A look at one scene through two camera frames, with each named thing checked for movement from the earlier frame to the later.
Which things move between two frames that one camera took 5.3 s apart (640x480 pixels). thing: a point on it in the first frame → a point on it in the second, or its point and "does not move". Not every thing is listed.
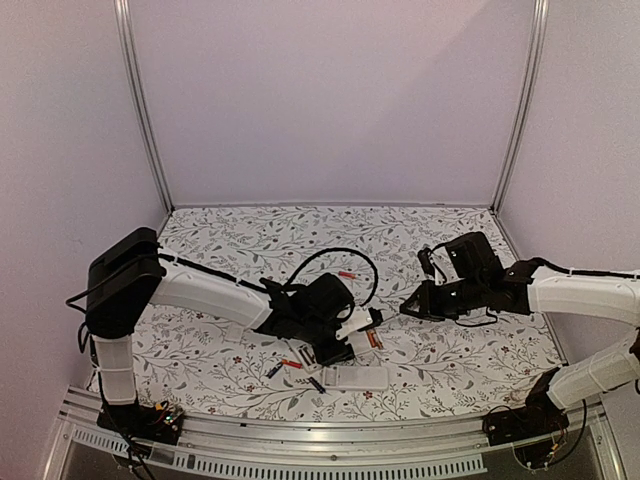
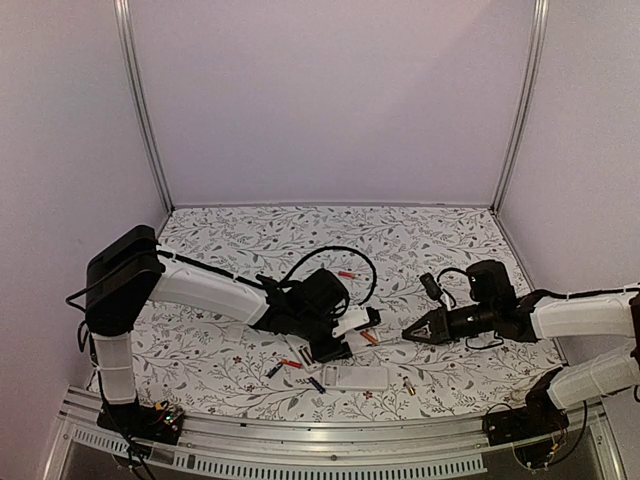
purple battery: (317, 385) does not move
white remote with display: (306, 357) does not move
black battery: (273, 371) does not move
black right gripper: (428, 310) → (439, 326)
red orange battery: (292, 363) does not move
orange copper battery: (377, 340) → (368, 337)
